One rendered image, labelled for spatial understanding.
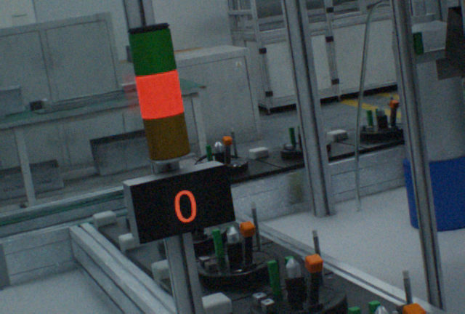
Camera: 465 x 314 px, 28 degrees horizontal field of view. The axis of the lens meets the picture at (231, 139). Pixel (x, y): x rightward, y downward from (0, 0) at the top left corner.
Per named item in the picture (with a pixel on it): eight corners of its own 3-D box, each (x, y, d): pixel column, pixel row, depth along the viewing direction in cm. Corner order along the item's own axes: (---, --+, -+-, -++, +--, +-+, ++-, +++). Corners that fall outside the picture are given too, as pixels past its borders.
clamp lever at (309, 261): (322, 304, 128) (324, 260, 125) (309, 308, 128) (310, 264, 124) (310, 288, 131) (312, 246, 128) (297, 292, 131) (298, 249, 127)
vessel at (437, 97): (484, 153, 200) (464, -24, 194) (428, 166, 195) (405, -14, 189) (447, 145, 213) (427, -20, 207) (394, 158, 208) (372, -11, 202)
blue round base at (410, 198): (497, 219, 202) (489, 152, 199) (435, 236, 197) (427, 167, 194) (455, 207, 216) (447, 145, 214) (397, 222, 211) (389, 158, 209)
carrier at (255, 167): (282, 175, 237) (276, 128, 235) (195, 196, 229) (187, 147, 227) (248, 163, 260) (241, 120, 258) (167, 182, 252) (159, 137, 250)
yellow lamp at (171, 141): (196, 153, 109) (189, 113, 108) (155, 162, 107) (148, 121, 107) (183, 148, 114) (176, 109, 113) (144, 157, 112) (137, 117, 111)
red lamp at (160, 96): (189, 111, 108) (182, 70, 107) (148, 120, 107) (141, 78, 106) (176, 108, 113) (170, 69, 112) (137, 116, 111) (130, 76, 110)
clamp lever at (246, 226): (255, 264, 151) (255, 226, 147) (244, 267, 151) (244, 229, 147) (246, 252, 154) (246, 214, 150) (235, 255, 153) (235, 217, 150)
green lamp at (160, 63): (182, 69, 107) (175, 27, 107) (141, 77, 106) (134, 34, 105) (169, 68, 112) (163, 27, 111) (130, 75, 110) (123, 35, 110)
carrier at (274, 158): (367, 155, 245) (360, 109, 243) (285, 175, 237) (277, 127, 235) (326, 146, 268) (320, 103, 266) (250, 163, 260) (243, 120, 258)
